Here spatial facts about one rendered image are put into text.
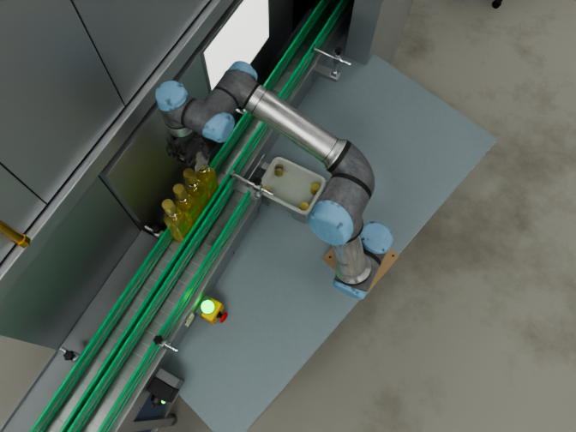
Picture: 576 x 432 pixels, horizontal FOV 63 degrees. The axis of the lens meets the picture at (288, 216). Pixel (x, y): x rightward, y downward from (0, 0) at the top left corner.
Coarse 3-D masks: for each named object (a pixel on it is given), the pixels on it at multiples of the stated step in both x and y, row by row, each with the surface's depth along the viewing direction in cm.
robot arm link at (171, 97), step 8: (160, 88) 112; (168, 88) 112; (176, 88) 112; (184, 88) 113; (160, 96) 111; (168, 96) 111; (176, 96) 111; (184, 96) 112; (160, 104) 112; (168, 104) 111; (176, 104) 111; (184, 104) 113; (168, 112) 114; (176, 112) 113; (168, 120) 117; (176, 120) 115; (176, 128) 120
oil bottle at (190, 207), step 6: (192, 198) 149; (174, 204) 149; (180, 204) 148; (186, 204) 148; (192, 204) 150; (186, 210) 149; (192, 210) 152; (198, 210) 158; (192, 216) 155; (198, 216) 160; (192, 222) 158
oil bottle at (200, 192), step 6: (198, 180) 151; (186, 186) 150; (198, 186) 150; (204, 186) 153; (192, 192) 150; (198, 192) 151; (204, 192) 156; (198, 198) 153; (204, 198) 158; (198, 204) 157; (204, 204) 161
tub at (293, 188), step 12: (276, 168) 187; (288, 168) 185; (300, 168) 181; (264, 180) 180; (276, 180) 187; (288, 180) 187; (300, 180) 187; (312, 180) 184; (324, 180) 179; (264, 192) 177; (276, 192) 185; (288, 192) 185; (300, 192) 185; (288, 204) 175; (312, 204) 175
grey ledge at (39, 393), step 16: (144, 240) 165; (128, 256) 162; (144, 256) 163; (112, 272) 160; (128, 272) 160; (112, 288) 158; (96, 304) 156; (112, 304) 156; (80, 320) 154; (96, 320) 154; (80, 336) 152; (80, 352) 150; (48, 368) 148; (64, 368) 148; (32, 384) 145; (48, 384) 146; (32, 400) 145; (48, 400) 145; (16, 416) 143; (32, 416) 143
